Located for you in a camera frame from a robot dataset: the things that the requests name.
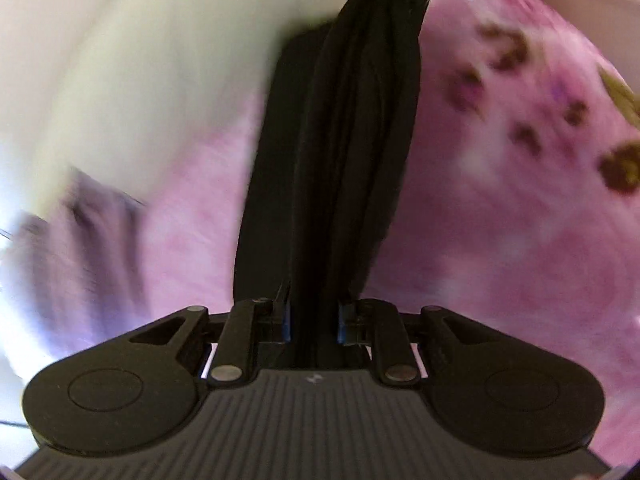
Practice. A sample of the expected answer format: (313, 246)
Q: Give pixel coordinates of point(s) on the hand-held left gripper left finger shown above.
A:
(286, 317)

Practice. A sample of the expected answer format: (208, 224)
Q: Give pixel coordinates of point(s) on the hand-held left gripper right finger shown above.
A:
(342, 325)

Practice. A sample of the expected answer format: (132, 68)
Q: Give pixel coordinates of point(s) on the black pants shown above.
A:
(340, 160)

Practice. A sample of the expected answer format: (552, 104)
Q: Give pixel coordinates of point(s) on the pink floral blanket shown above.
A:
(500, 260)

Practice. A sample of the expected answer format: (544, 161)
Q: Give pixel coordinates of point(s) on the grey purple cloth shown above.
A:
(90, 260)

